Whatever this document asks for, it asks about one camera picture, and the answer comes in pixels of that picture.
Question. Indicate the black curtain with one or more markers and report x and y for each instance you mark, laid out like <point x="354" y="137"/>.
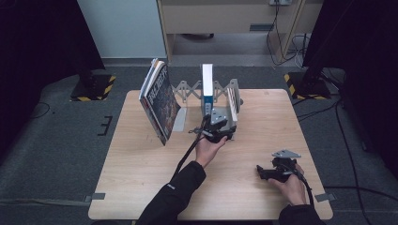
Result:
<point x="363" y="47"/>
<point x="37" y="47"/>

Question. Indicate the dark illustrated magazine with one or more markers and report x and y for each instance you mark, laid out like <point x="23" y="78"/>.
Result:
<point x="164" y="100"/>

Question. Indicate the light wooden desk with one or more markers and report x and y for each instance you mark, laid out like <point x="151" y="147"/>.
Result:
<point x="219" y="17"/>

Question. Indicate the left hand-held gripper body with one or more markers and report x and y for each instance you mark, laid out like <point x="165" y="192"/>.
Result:
<point x="216" y="131"/>

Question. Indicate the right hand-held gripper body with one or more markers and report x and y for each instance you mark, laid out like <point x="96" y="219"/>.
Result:
<point x="281" y="170"/>

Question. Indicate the orange edged magazine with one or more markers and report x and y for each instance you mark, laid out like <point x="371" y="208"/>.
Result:
<point x="153" y="64"/>

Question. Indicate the grey portrait magazine red label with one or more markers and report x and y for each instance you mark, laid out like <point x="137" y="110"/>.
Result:
<point x="147" y="97"/>

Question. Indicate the black stand with striped base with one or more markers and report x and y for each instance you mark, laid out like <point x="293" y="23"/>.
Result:
<point x="94" y="87"/>
<point x="308" y="86"/>

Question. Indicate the white cabinet panel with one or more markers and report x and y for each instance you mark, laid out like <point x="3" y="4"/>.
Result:
<point x="125" y="28"/>

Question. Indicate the thick blue book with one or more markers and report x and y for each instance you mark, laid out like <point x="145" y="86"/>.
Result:
<point x="207" y="81"/>

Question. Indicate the grey expandable book rack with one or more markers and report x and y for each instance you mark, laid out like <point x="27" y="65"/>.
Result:
<point x="223" y="90"/>

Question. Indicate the white power strip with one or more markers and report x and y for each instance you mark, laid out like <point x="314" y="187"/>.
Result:
<point x="280" y="2"/>

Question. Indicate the person's left hand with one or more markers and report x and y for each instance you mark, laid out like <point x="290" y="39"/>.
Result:
<point x="208" y="151"/>

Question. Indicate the person's right hand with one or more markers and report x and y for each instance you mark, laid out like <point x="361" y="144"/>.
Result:
<point x="291" y="190"/>

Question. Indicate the grey tape strip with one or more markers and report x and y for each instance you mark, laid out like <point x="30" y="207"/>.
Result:
<point x="95" y="197"/>
<point x="325" y="197"/>

